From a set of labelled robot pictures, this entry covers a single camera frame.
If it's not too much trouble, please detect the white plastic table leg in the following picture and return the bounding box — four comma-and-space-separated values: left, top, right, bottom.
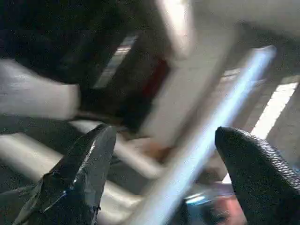
126, 45, 278, 225

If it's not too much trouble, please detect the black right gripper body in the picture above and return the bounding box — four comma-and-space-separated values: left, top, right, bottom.
180, 187, 245, 225

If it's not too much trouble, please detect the white cabinet with glass doors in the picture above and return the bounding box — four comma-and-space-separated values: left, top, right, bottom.
61, 0, 300, 188

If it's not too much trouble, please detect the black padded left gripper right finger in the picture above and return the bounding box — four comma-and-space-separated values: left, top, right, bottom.
214, 127, 300, 225

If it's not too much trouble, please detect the white plastic table top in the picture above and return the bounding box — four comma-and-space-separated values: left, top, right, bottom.
0, 119, 165, 223

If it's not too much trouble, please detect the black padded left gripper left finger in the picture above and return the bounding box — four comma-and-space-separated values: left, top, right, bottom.
13, 124, 117, 225

